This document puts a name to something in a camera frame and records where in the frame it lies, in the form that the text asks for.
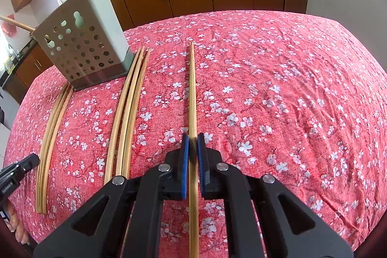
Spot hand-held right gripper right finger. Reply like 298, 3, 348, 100
197, 133, 354, 258

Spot red plastic bag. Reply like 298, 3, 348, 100
0, 15, 15, 38

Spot red floral tablecloth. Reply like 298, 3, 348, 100
3, 9, 387, 258

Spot person's left hand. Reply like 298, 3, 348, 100
5, 201, 30, 245

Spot bamboo chopsticks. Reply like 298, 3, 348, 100
38, 84, 71, 214

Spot perforated beige utensil holder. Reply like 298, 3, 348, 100
32, 0, 136, 92

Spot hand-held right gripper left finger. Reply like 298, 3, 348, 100
33, 133, 190, 258

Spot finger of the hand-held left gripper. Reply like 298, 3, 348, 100
0, 154, 40, 177

